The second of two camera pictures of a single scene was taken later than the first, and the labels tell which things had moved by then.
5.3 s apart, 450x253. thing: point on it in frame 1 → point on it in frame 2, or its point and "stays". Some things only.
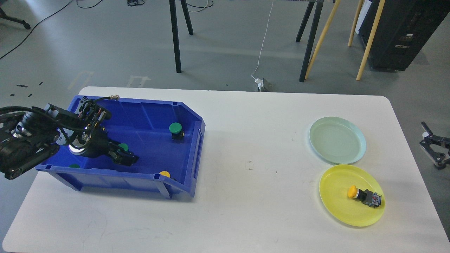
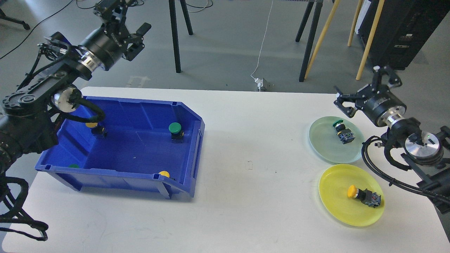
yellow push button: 371,199 stays
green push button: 124,146 → 345,135
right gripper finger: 429,134 → 395,80
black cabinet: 404,27 stays
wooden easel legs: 321,37 stays
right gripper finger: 437,158 → 349,111
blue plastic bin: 167,138 stays
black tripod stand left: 174,26 stays
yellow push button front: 165,173 stays
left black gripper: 94,144 → 103,47
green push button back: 176,129 stays
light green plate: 336,140 stays
